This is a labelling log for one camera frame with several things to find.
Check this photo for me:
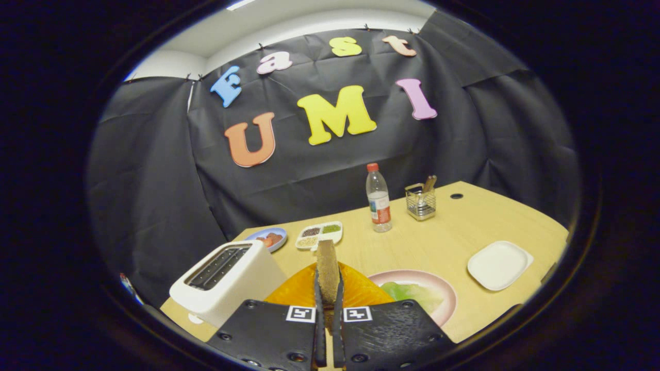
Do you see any metal wire utensil holder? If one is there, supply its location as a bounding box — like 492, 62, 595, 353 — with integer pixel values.
405, 183, 437, 221

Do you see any green lettuce leaf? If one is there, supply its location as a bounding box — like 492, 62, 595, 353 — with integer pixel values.
380, 281, 444, 315

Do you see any clear red-capped water bottle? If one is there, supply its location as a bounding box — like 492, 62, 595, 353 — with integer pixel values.
366, 163, 393, 233

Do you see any brown toast bread slice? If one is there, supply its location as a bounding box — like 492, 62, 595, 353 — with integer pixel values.
316, 239, 341, 330

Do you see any small white square plate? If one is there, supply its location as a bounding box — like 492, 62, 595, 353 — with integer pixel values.
467, 241, 534, 292

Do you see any pink round plate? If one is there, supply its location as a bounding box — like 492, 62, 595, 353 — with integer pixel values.
368, 269, 458, 328

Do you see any small blue plate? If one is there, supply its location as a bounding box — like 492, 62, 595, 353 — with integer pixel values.
245, 227, 288, 253

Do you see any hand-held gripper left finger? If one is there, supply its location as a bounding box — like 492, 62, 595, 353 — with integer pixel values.
206, 263, 328, 371

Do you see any white divided seasoning dish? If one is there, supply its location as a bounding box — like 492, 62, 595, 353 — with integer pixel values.
295, 221, 343, 251

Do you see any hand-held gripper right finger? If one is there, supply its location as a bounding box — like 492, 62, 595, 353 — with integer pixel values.
333, 263, 457, 371

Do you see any white toaster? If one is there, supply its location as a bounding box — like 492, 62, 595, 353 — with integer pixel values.
169, 240, 287, 329

